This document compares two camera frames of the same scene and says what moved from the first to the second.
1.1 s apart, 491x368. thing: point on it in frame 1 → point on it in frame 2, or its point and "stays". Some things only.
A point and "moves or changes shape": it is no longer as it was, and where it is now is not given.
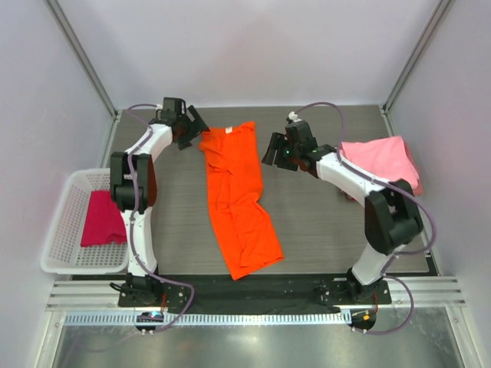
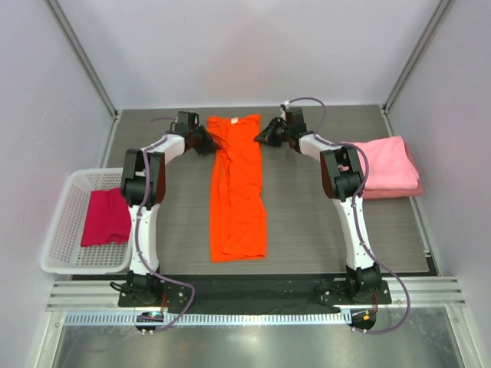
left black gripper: x=197 y=127 → x=209 y=146
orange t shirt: x=245 y=234 moves or changes shape
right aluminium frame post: x=412 y=62 stays
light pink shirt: x=387 y=159 stays
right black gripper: x=277 y=142 → x=268 y=136
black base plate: x=265 y=294 stays
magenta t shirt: x=104 y=223 stays
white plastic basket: x=64 y=254 stays
